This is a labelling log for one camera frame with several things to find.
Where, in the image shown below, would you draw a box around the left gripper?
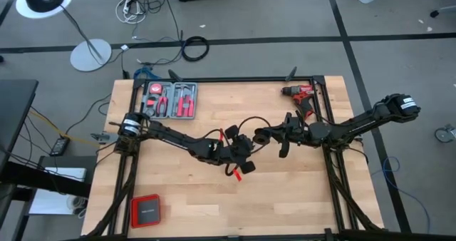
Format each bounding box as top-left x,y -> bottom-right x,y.
225,124 -> 263,174

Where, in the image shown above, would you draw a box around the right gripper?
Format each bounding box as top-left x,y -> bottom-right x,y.
265,112 -> 308,159

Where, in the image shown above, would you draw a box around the small black cord spool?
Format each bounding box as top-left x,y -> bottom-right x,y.
252,128 -> 272,146

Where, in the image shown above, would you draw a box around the grey tool kit case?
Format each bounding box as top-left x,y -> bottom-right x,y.
141,81 -> 199,120

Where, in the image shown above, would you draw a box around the red-rimmed black box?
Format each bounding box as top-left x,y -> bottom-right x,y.
130,193 -> 162,230

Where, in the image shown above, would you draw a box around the grey caster wheel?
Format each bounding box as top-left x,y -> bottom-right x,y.
434,124 -> 456,144

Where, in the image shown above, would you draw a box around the floor lamp with grey base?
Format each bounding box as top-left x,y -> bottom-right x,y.
16,0 -> 113,73

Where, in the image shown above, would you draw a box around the black power adapter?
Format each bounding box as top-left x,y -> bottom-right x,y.
49,136 -> 71,157

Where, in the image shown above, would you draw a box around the office chair base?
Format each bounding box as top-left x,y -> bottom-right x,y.
429,0 -> 456,19

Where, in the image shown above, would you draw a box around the white box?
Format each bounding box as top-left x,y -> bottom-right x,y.
28,166 -> 89,216

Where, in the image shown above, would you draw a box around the black stand beam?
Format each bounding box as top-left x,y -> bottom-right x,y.
0,160 -> 93,241

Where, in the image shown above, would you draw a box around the black desk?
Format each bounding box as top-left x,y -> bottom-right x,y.
0,78 -> 39,174

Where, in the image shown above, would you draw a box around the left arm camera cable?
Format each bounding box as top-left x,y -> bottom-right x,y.
237,116 -> 272,137

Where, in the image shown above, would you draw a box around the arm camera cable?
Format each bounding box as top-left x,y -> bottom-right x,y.
294,107 -> 323,128
237,116 -> 272,137

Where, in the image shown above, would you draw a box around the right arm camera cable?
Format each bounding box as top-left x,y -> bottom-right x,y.
294,107 -> 323,128

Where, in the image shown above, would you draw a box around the red black cordless drill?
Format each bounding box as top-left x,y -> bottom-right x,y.
281,84 -> 316,120

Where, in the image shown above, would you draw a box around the black pointed frame clamp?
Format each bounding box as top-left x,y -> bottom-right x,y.
284,66 -> 299,82
167,68 -> 183,82

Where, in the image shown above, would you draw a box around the black aluminium frame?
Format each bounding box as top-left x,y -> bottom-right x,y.
83,75 -> 385,241

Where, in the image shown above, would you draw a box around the red-handled hammer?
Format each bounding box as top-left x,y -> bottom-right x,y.
174,85 -> 195,118

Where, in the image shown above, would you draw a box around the red-handled pliers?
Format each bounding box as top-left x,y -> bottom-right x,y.
155,95 -> 170,118

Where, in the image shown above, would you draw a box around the blue floor cable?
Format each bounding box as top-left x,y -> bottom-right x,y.
370,156 -> 432,235

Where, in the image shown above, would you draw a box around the coiled black floor cable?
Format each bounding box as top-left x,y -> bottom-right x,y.
181,36 -> 210,63

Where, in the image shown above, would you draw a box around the blue cable bundle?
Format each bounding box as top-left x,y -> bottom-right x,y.
133,66 -> 163,81

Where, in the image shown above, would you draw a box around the long black floor cable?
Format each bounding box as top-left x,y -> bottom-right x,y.
156,0 -> 185,42

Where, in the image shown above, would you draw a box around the grey metal bracket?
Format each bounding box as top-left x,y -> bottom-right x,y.
90,132 -> 117,145

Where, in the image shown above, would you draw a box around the white power strip cable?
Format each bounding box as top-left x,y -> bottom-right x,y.
115,0 -> 147,24

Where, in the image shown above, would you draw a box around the yellow floor cable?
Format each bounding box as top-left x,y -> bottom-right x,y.
28,108 -> 101,148

